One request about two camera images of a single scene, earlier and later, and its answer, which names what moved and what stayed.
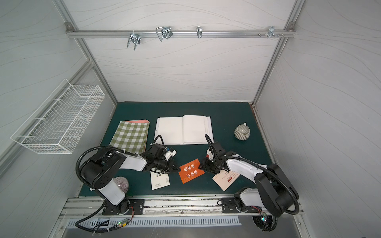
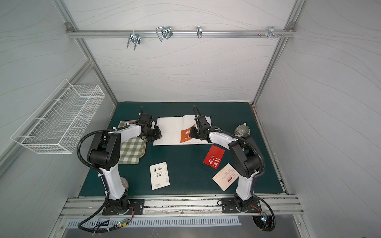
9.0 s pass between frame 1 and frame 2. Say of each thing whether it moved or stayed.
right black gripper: moved
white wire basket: stayed
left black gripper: moved
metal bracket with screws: stayed
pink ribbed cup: stayed
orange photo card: moved
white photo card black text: stayed
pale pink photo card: stayed
